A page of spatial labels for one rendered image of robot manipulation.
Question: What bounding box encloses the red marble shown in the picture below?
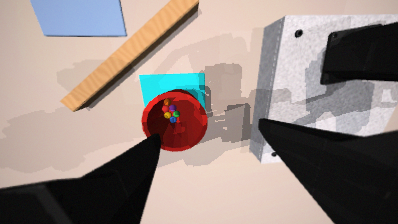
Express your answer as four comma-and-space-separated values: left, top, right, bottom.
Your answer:
162, 105, 169, 112

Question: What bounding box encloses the blue marble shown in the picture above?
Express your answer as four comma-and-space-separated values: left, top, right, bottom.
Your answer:
170, 116, 177, 123

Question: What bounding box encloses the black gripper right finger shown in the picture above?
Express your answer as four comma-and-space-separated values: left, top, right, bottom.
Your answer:
258, 118, 398, 224

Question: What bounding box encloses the red cup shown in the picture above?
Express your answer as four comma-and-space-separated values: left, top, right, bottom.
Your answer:
141, 89, 208, 152

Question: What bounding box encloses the light wooden plank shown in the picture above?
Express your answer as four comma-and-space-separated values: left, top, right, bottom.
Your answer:
60, 0, 199, 112

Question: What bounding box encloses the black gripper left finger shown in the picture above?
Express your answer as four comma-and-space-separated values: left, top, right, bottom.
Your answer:
0, 133, 161, 224

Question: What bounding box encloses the yellow marble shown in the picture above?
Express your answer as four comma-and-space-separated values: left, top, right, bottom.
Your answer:
164, 112, 171, 119

